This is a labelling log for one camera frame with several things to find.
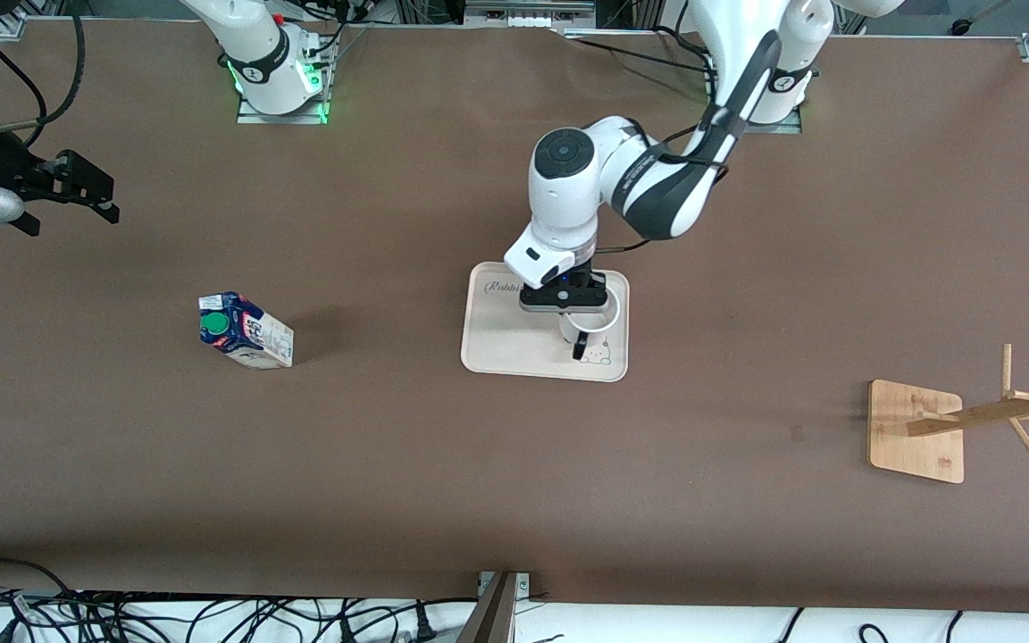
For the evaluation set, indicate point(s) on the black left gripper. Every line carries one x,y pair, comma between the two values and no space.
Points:
581,345

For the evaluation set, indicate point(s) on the blue milk carton green cap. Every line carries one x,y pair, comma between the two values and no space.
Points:
260,344

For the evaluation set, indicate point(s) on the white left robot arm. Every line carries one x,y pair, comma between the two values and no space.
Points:
568,196

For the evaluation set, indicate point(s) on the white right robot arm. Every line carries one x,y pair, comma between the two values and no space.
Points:
266,62

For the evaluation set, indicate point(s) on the wooden cup rack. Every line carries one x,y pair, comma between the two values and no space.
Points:
912,433

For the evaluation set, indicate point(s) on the beige rabbit print tray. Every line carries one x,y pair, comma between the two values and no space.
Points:
501,344

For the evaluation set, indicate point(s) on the white power strip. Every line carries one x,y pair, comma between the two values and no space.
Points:
529,19

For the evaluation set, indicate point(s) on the black power plug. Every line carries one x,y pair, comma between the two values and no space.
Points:
425,625

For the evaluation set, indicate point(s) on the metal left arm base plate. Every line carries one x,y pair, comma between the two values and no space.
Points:
791,128

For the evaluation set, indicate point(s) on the metal post with bracket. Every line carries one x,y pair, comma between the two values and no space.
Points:
495,616

